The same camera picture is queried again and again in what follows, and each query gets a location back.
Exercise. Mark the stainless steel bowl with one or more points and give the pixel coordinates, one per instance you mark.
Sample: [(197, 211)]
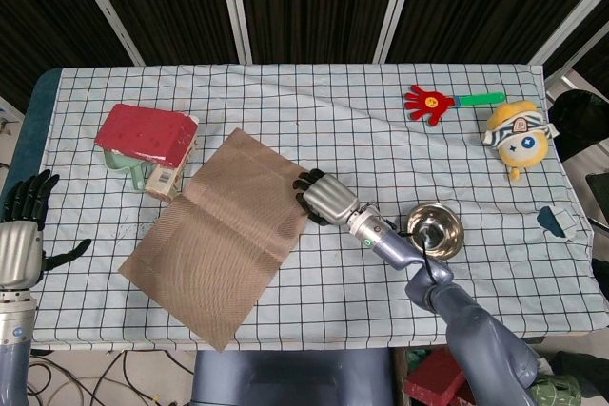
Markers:
[(445, 227)]

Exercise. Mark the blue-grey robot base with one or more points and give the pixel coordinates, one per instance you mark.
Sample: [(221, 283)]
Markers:
[(285, 377)]

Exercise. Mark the beige labelled drink bottle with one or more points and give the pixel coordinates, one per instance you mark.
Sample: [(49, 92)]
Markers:
[(162, 185)]

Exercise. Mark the white black checkered tablecloth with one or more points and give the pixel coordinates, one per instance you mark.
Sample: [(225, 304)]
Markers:
[(333, 121)]

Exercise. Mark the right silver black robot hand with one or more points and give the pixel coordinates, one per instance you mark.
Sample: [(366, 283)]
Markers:
[(330, 199)]

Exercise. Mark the yellow plush toy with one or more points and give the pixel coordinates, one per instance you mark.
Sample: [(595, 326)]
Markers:
[(521, 140)]

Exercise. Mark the black chair back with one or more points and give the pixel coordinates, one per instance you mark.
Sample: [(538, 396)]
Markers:
[(580, 121)]

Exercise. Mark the white partition post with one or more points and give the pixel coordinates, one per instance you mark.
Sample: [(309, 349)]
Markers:
[(396, 6), (107, 9), (234, 6), (568, 16)]

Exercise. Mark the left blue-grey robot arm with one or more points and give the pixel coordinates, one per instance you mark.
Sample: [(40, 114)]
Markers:
[(14, 330)]

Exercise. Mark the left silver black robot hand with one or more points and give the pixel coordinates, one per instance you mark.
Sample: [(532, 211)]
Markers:
[(19, 249)]

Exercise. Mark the light green plate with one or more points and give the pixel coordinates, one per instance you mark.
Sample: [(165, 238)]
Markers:
[(135, 173)]

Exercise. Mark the green patterned cloth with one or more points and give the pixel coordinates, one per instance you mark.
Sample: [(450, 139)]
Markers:
[(556, 392)]

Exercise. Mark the red hand clapper toy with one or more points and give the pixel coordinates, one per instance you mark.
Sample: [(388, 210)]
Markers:
[(428, 102)]

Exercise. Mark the brown woven placemat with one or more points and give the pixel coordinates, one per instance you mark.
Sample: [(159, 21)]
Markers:
[(214, 244)]

